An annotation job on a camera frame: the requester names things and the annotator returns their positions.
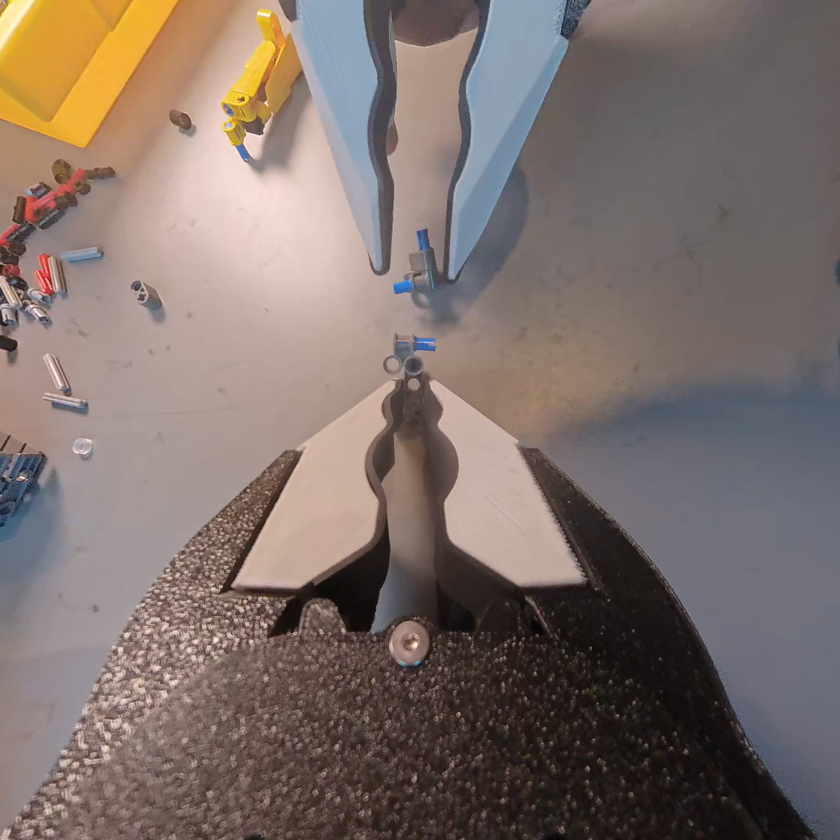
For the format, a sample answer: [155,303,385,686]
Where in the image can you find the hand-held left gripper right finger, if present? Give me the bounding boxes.
[425,381,588,632]

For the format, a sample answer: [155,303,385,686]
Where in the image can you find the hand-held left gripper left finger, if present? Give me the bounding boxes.
[231,379,403,632]

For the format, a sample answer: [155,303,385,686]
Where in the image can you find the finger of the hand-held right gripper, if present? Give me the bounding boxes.
[292,0,399,277]
[444,0,570,283]

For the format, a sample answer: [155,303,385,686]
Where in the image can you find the grey bent beam assembly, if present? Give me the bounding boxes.
[382,333,438,435]

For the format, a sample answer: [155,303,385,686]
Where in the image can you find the grey desk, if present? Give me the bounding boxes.
[0,0,840,815]

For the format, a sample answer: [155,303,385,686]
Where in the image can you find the person's right hand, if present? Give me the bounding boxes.
[390,0,484,48]

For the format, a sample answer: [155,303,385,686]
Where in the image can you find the yellow parts bin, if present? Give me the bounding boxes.
[0,0,181,148]

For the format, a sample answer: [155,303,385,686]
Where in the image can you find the yellow tracked brick bulldozer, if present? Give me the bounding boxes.
[0,432,49,526]

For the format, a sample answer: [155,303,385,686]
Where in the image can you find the pile of small connector pins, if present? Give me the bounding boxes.
[0,157,118,358]

